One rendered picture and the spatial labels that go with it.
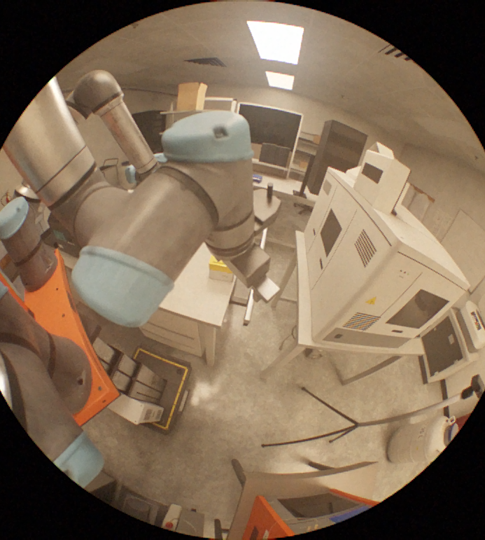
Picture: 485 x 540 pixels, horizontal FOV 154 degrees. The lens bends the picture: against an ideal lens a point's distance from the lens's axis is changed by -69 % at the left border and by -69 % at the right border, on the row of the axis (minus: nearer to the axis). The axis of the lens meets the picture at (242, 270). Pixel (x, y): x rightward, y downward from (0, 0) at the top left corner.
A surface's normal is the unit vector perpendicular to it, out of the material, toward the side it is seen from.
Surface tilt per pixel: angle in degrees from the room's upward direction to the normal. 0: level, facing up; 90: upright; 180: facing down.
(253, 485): 0
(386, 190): 90
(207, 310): 0
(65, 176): 92
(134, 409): 0
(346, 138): 90
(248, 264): 24
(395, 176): 90
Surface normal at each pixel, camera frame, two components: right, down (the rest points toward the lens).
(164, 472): 0.14, -0.70
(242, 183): 0.84, 0.44
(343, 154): -0.20, 0.67
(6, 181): 0.97, 0.25
